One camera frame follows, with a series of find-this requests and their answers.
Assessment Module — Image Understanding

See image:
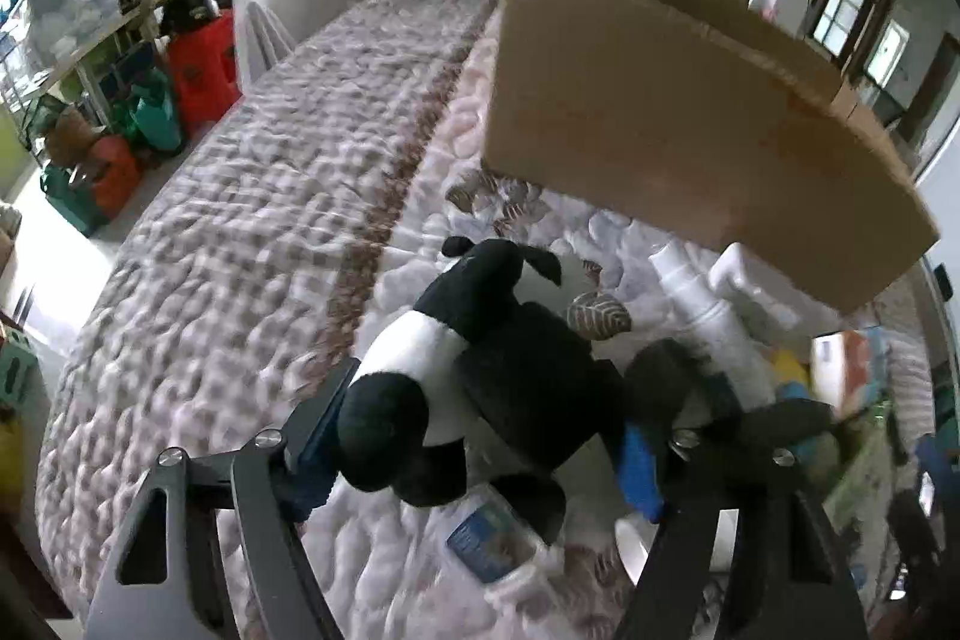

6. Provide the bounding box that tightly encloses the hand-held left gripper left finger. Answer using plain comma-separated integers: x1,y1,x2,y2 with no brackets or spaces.
86,355,362,640

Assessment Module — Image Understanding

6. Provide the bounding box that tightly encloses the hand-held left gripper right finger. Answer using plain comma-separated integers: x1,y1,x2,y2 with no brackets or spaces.
611,340,875,640

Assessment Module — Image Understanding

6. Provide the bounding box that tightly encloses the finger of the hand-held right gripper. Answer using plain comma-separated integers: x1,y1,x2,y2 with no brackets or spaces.
742,401,837,457

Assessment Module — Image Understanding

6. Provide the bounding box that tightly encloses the white sprayer head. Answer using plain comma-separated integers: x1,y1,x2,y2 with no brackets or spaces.
709,242,800,327

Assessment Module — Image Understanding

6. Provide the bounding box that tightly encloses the black white panda plush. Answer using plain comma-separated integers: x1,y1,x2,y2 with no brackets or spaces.
336,236,627,547

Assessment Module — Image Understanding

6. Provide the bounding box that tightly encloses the brown cardboard box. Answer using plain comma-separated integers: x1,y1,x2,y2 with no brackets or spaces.
480,0,942,315

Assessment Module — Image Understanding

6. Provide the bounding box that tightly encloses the yellow block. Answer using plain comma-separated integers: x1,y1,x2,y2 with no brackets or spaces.
769,347,815,386

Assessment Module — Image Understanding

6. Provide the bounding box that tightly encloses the colourful printed packet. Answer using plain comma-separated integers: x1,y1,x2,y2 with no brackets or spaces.
814,329,895,417

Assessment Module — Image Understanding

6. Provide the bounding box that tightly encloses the white spray bottle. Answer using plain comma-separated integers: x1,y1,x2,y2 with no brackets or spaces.
649,242,781,408

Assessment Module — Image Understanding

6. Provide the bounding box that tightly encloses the clear bottle blue label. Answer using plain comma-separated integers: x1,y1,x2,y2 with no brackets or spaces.
442,486,563,605

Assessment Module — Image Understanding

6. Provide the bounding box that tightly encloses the whiteboard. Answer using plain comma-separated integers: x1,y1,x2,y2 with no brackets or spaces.
911,149,960,386

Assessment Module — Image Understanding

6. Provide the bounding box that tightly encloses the quilted leaf print bedspread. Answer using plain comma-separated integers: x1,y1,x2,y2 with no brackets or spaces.
34,0,938,640

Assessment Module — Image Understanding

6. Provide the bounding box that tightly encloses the orange bag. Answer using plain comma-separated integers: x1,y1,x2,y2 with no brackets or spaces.
88,134,143,217

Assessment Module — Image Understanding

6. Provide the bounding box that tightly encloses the green bin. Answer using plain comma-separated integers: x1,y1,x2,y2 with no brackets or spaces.
41,160,110,236

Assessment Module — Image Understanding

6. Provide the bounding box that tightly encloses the green bag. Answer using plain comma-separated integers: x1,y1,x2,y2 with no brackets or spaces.
112,70,185,157

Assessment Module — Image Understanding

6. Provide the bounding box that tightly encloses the red bag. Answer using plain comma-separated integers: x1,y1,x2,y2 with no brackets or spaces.
165,10,242,139

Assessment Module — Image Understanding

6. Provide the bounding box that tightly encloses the brown framed glass door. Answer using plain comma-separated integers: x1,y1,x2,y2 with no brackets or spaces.
806,0,897,64

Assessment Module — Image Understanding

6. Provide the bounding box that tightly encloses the white chair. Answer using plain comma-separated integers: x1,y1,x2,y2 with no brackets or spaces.
232,0,383,86

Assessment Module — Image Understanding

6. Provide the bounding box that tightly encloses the cluttered storage shelf rack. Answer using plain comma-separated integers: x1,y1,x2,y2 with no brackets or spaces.
0,0,241,120

